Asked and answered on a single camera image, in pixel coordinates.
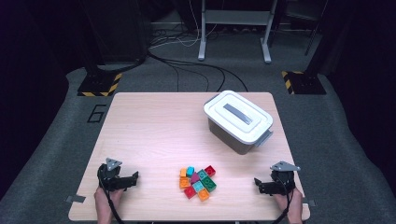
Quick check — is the white storage box lid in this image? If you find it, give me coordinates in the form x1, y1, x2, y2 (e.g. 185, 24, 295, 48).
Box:
203, 90, 275, 146

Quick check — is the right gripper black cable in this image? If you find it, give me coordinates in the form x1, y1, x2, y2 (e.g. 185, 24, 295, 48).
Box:
272, 176, 295, 224

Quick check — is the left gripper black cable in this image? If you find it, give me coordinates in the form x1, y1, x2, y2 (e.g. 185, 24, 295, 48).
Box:
98, 178, 125, 224

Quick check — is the brown transparent storage box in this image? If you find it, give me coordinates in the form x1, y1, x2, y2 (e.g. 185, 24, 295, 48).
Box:
206, 117, 274, 156

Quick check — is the person's left hand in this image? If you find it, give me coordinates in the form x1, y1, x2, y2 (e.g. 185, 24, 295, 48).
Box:
93, 186, 124, 217

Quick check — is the person's right hand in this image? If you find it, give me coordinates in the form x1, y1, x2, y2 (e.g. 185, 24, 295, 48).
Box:
274, 188, 304, 217

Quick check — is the white floor cable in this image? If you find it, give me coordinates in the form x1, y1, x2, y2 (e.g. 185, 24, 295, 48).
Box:
148, 0, 219, 50

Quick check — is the black yellow striped stand base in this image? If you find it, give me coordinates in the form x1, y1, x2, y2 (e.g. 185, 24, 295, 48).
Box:
281, 70, 327, 95
77, 72, 123, 97

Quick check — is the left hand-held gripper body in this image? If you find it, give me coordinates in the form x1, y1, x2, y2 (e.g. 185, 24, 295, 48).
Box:
96, 157, 134, 192

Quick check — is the pile of colourful toy bricks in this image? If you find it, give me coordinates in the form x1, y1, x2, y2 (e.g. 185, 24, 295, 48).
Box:
183, 168, 218, 202

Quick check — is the white metal stand frame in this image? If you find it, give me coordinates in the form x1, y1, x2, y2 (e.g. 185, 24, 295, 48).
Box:
197, 0, 278, 64

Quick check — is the large black cabinet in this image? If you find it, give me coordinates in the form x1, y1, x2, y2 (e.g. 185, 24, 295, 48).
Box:
78, 0, 149, 64

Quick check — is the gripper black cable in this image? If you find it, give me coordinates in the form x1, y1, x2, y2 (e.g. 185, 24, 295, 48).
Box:
98, 178, 125, 224
272, 176, 295, 224

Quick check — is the black stand leg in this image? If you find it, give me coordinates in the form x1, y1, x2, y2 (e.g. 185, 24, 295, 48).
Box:
304, 0, 330, 57

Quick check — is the black floor cable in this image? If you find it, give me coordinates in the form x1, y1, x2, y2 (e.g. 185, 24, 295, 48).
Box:
214, 64, 249, 93
163, 61, 180, 93
148, 50, 227, 93

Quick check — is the dark curtain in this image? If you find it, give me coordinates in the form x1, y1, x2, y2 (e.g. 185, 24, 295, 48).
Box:
323, 0, 396, 188
0, 0, 82, 200

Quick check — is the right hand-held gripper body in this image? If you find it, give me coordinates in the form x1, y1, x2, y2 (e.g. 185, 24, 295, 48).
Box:
260, 161, 302, 197

